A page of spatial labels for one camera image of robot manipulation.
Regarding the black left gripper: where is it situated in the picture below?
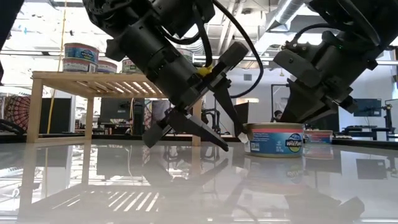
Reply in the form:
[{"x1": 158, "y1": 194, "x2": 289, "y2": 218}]
[{"x1": 142, "y1": 40, "x2": 250, "y2": 152}]

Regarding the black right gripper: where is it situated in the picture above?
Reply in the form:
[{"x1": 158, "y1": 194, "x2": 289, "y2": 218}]
[{"x1": 272, "y1": 29, "x2": 379, "y2": 124}]

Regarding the wooden slatted shelf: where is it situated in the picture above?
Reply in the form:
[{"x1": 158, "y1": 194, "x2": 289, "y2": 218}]
[{"x1": 27, "y1": 70, "x2": 203, "y2": 147}]

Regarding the person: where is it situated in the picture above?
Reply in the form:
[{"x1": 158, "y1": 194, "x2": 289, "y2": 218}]
[{"x1": 270, "y1": 109, "x2": 284, "y2": 123}]

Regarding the black standing panel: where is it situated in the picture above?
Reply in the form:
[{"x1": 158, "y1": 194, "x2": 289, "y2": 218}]
[{"x1": 233, "y1": 101, "x2": 250, "y2": 124}]

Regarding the small yellow tag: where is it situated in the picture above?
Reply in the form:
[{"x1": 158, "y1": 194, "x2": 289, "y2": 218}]
[{"x1": 197, "y1": 65, "x2": 214, "y2": 78}]

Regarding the long ceiling light strip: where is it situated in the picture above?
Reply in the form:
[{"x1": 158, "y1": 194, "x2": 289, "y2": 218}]
[{"x1": 192, "y1": 55, "x2": 220, "y2": 62}]

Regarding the black background table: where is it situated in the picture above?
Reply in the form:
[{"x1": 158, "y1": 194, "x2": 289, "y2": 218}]
[{"x1": 341, "y1": 125, "x2": 396, "y2": 141}]

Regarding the black tripod stand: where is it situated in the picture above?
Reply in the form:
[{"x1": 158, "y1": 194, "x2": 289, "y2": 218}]
[{"x1": 382, "y1": 104, "x2": 393, "y2": 129}]

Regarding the black background monitor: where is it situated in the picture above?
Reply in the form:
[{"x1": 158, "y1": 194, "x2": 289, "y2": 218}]
[{"x1": 98, "y1": 98, "x2": 133, "y2": 124}]

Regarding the patterned red tapestry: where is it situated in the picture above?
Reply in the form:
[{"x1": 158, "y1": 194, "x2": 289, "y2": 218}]
[{"x1": 3, "y1": 95, "x2": 32, "y2": 134}]

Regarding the black rectangular frame stand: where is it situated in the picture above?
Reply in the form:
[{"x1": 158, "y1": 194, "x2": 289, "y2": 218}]
[{"x1": 271, "y1": 83, "x2": 292, "y2": 123}]

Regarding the dark wall monitor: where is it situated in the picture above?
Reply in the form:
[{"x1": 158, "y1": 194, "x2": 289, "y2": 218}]
[{"x1": 353, "y1": 98, "x2": 382, "y2": 118}]

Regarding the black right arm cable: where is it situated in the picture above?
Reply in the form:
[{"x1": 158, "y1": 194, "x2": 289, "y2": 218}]
[{"x1": 290, "y1": 22, "x2": 331, "y2": 45}]

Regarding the silver spiral air duct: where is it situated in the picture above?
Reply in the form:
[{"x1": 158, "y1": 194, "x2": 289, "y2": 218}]
[{"x1": 264, "y1": 0, "x2": 312, "y2": 34}]

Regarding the yellow hanging cable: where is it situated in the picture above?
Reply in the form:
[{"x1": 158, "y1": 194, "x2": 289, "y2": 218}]
[{"x1": 46, "y1": 0, "x2": 68, "y2": 135}]

